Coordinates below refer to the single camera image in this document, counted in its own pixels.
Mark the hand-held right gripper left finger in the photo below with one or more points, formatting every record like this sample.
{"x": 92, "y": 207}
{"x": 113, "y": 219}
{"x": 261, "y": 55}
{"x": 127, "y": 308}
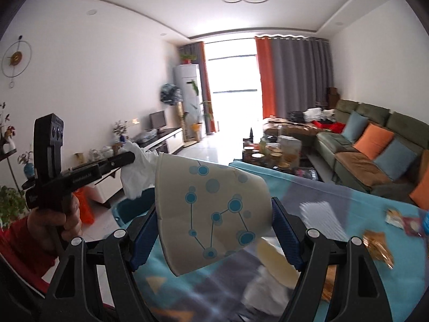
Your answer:
{"x": 144, "y": 238}

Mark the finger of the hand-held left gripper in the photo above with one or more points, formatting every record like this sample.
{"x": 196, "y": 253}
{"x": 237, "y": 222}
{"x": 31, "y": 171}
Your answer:
{"x": 120, "y": 161}

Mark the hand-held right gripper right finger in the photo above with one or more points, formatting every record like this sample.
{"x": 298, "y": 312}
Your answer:
{"x": 285, "y": 231}

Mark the white tissue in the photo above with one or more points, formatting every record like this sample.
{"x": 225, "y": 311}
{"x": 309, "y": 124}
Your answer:
{"x": 137, "y": 171}

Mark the teal plastic bin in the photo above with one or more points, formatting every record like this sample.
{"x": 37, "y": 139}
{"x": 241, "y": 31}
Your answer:
{"x": 127, "y": 209}

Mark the gold foil wrapper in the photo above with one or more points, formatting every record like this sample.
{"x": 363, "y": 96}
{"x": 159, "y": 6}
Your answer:
{"x": 377, "y": 246}

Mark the person's left forearm red sleeve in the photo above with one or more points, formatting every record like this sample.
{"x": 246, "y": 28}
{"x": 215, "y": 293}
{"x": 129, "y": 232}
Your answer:
{"x": 20, "y": 258}

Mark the person's left hand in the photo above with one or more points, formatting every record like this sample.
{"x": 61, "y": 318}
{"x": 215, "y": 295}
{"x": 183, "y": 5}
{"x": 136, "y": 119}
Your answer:
{"x": 47, "y": 228}

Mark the plant in blue vase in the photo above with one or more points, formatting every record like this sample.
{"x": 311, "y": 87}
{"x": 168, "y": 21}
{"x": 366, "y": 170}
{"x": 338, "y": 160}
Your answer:
{"x": 120, "y": 130}

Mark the flower decoration on black shelf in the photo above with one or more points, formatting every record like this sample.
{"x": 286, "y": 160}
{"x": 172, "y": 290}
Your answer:
{"x": 6, "y": 134}

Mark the white black TV cabinet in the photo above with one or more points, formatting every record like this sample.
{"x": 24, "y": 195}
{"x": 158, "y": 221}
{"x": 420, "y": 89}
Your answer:
{"x": 167, "y": 141}

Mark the small black monitor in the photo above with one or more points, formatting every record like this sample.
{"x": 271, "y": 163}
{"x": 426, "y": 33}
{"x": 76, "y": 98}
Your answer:
{"x": 157, "y": 119}

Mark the green leafy houseplant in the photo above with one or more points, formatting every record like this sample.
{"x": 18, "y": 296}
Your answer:
{"x": 11, "y": 204}

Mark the orange plastic bag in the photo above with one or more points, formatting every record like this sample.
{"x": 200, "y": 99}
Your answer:
{"x": 85, "y": 208}

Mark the teal printed blanket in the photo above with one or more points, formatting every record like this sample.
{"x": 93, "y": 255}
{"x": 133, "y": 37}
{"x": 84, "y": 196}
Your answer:
{"x": 335, "y": 194}

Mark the coffee table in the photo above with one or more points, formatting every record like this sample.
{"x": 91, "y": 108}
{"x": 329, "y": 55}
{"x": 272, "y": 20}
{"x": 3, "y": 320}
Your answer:
{"x": 268, "y": 161}

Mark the group of glass jars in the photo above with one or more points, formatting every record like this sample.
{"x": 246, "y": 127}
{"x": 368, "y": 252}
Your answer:
{"x": 258, "y": 156}

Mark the potted plant yellow pot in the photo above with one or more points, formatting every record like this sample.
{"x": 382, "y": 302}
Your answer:
{"x": 197, "y": 127}

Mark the covered standing fan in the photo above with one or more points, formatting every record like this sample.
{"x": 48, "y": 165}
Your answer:
{"x": 171, "y": 94}

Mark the brown sofa seat mat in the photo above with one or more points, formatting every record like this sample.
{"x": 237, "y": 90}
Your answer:
{"x": 358, "y": 167}

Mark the white standing air conditioner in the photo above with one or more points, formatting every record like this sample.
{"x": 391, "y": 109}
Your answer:
{"x": 187, "y": 87}

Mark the brown patterned sofa throw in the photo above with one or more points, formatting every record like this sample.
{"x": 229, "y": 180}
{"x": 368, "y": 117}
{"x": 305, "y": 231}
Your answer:
{"x": 288, "y": 129}

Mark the white yellow snack wrapper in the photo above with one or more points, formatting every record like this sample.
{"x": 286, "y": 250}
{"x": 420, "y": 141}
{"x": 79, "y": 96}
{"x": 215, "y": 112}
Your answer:
{"x": 393, "y": 218}

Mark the red cloth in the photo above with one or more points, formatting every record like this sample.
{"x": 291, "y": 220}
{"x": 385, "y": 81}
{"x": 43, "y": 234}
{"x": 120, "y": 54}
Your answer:
{"x": 335, "y": 127}

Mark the plant on air conditioner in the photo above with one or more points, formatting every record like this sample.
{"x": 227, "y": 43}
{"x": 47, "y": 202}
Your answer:
{"x": 188, "y": 58}

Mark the small blue cushion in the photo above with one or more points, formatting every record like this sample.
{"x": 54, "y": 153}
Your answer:
{"x": 355, "y": 127}

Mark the orange cushion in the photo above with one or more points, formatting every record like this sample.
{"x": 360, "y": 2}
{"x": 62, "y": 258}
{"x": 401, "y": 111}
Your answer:
{"x": 422, "y": 193}
{"x": 373, "y": 141}

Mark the dark red snack wrapper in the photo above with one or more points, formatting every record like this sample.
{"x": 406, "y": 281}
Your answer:
{"x": 412, "y": 225}

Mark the narrow grey orange curtain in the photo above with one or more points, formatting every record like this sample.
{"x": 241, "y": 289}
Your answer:
{"x": 196, "y": 53}

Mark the large blue cushion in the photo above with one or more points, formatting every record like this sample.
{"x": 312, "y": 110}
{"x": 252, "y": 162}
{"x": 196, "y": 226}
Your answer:
{"x": 397, "y": 159}

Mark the glass balcony door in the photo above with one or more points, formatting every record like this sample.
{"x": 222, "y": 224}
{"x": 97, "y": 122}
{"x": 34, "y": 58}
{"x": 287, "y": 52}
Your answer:
{"x": 231, "y": 80}

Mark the brown cardboard boxes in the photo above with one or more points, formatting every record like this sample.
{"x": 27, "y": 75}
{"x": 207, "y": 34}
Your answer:
{"x": 332, "y": 97}

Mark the green sofa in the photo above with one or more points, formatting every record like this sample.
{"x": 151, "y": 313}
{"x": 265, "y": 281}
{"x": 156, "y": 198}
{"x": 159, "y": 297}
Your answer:
{"x": 378, "y": 114}

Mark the wide orange grey curtain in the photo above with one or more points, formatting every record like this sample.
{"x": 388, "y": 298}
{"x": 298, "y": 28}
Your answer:
{"x": 295, "y": 73}

